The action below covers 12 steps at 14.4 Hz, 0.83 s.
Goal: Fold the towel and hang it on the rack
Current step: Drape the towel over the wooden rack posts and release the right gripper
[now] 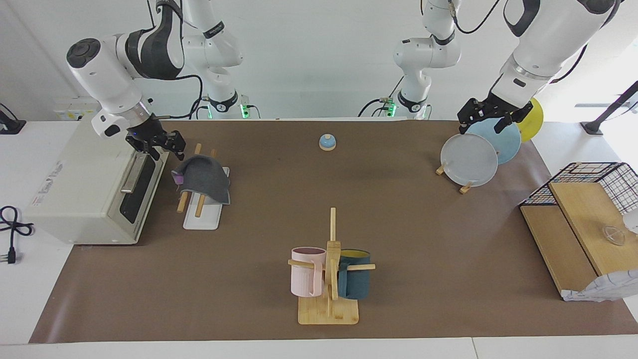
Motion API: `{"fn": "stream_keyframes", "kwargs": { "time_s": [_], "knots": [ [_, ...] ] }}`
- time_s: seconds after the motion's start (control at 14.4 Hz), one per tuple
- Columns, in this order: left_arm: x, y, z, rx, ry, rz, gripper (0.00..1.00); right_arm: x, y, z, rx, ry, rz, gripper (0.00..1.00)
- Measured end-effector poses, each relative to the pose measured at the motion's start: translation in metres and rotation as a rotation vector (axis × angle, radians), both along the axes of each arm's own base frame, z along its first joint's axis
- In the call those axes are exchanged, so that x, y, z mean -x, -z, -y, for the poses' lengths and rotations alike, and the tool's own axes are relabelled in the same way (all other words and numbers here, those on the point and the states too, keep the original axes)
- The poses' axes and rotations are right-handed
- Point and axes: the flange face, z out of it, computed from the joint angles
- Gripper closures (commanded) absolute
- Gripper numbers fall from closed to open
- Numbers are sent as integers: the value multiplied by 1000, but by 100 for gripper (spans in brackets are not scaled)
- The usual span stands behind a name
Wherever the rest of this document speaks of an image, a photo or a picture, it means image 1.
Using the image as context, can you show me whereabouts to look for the purple and grey towel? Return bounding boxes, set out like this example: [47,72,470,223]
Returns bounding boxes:
[171,155,231,206]

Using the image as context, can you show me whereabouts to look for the wooden plate rack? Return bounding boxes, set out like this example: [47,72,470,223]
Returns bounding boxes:
[435,162,474,195]

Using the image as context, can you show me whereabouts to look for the white towel rack wooden bars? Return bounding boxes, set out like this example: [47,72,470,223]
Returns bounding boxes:
[177,143,230,231]

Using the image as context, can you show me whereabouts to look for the light blue plate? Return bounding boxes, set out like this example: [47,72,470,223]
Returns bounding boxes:
[463,118,522,165]

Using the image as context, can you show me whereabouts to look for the yellow plate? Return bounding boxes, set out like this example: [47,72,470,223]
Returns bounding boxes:
[516,97,545,143]

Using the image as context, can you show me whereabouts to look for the grey plate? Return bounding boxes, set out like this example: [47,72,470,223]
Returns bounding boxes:
[441,133,499,187]

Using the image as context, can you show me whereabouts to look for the cream toaster oven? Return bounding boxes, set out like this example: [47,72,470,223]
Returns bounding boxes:
[24,117,170,246]

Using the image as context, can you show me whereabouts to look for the brown table mat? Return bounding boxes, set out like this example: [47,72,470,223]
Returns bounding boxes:
[28,120,638,344]

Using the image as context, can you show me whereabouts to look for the wooden shelf box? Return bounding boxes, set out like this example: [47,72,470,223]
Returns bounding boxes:
[519,182,638,300]

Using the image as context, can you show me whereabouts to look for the clear glass object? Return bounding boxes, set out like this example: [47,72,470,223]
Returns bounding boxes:
[601,225,626,246]

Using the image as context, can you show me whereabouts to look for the pink mug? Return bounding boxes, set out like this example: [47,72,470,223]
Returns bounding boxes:
[291,247,327,298]

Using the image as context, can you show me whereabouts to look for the white patterned cloth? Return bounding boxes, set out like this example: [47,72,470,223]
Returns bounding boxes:
[561,269,638,302]

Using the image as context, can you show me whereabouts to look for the dark teal mug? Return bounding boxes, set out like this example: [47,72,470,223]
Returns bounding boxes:
[338,249,372,300]

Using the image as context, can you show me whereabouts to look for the wooden mug tree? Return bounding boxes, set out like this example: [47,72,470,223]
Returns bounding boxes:
[288,207,376,326]

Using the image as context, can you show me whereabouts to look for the black right base cable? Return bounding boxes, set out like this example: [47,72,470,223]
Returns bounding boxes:
[188,95,210,120]

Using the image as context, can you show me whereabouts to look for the black base cable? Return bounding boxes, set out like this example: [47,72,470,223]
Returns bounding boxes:
[358,75,405,118]
[188,95,210,120]

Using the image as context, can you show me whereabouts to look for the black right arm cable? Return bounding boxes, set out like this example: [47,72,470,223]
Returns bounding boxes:
[145,0,203,121]

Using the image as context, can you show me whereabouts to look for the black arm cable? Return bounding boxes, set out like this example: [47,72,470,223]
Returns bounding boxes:
[449,0,595,86]
[145,0,203,121]

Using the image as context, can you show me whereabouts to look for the white wall socket box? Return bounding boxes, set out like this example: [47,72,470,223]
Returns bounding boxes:
[53,97,100,121]

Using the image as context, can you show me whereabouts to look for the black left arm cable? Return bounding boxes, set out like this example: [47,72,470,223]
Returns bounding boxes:
[449,0,595,86]

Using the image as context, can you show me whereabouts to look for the black left base cable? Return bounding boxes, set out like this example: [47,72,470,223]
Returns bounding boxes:
[358,75,405,118]

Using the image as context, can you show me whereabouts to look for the black wire basket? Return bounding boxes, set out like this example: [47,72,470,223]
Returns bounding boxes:
[518,162,638,216]

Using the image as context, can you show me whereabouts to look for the black clamp mount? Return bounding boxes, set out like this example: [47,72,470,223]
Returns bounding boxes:
[0,103,26,135]

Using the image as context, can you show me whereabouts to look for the black power cord with plug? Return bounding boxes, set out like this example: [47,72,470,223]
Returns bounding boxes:
[0,205,34,265]

